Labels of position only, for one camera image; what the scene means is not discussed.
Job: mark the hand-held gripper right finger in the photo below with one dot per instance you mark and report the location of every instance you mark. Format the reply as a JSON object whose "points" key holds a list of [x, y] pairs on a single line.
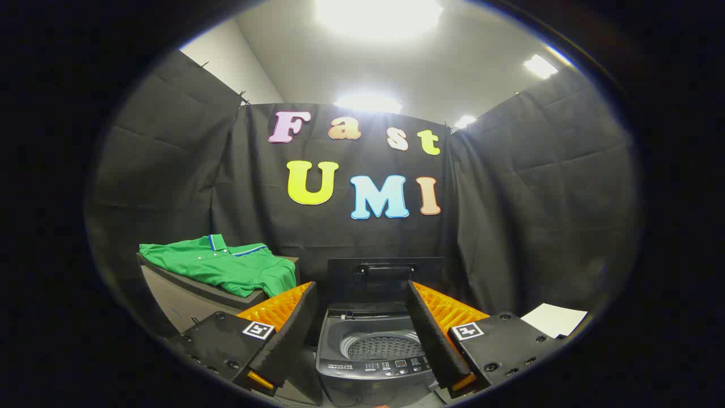
{"points": [[433, 340]]}

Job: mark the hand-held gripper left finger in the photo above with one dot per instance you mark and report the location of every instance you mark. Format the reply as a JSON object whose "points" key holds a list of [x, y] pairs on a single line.
{"points": [[286, 340]]}

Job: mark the dark grey washing machine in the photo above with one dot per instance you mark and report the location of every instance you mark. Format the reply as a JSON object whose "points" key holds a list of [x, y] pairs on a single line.
{"points": [[334, 351]]}

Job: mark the green polo shirt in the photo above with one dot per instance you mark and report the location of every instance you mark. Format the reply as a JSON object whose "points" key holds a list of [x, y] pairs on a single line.
{"points": [[226, 266]]}

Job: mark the grey box stand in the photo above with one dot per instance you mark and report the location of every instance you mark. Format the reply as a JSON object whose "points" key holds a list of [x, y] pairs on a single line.
{"points": [[181, 303]]}

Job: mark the white flat sheet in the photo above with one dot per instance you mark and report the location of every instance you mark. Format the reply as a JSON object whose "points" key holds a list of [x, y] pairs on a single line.
{"points": [[552, 318]]}

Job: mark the black backdrop cloth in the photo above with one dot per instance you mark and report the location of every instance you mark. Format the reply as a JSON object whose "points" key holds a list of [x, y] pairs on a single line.
{"points": [[238, 187]]}

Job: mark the ceiling light panel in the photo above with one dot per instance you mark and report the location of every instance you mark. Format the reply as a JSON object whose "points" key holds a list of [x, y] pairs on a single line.
{"points": [[464, 122], [540, 66], [368, 103]]}

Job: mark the large round ceiling light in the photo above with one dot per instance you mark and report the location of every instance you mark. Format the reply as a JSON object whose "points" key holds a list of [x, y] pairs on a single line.
{"points": [[376, 17]]}

